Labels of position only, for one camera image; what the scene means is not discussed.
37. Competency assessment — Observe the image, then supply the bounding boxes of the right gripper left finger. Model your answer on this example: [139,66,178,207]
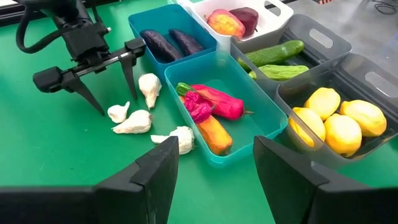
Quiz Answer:
[0,136,180,224]

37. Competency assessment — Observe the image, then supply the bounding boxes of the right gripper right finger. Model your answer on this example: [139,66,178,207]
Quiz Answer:
[253,135,398,224]

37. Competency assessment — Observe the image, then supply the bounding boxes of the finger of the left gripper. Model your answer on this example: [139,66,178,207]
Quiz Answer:
[119,37,147,100]
[32,66,105,116]

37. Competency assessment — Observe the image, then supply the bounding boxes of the purple eggplant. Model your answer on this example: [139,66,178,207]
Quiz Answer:
[139,29,184,63]
[169,28,205,57]

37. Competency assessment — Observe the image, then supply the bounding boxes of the small white garlic bulb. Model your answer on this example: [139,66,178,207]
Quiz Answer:
[107,101,131,124]

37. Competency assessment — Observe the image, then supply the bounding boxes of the yellow lemon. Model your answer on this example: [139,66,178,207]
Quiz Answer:
[303,86,341,121]
[323,113,363,157]
[288,107,326,148]
[339,99,388,138]

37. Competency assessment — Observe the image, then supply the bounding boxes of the small red chili pepper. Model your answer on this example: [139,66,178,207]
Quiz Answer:
[189,102,216,124]
[183,91,206,110]

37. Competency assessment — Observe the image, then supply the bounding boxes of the red apple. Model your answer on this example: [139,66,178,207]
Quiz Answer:
[206,8,246,40]

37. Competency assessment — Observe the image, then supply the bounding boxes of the long red pepper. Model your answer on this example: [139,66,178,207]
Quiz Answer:
[175,82,254,121]

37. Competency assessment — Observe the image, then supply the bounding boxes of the light green cucumber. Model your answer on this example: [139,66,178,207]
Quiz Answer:
[248,64,310,82]

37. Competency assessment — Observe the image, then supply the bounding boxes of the dark blue plastic bin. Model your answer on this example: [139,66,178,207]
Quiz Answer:
[127,3,218,83]

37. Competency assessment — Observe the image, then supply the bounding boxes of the teal plastic bin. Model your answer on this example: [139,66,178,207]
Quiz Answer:
[164,51,289,169]

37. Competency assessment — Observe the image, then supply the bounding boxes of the grey translucent plastic basket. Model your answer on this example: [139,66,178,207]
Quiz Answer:
[273,52,398,170]
[229,14,353,94]

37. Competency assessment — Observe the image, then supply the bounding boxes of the white plastic basket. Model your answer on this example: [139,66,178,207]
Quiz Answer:
[178,0,295,54]

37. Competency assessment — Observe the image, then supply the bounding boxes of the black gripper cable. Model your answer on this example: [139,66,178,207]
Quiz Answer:
[15,4,74,54]

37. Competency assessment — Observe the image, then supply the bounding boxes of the black table frame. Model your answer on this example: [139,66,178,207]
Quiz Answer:
[0,0,125,27]

